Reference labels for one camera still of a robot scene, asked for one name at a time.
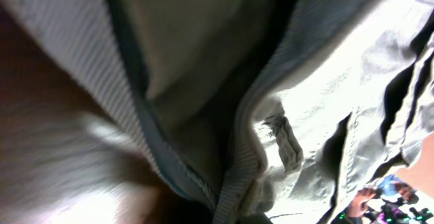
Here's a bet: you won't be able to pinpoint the colourful floor clutter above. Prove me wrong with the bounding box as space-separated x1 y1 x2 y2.
332 174 433 224

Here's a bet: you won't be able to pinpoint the khaki shorts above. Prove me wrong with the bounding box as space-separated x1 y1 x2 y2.
1 0 433 223

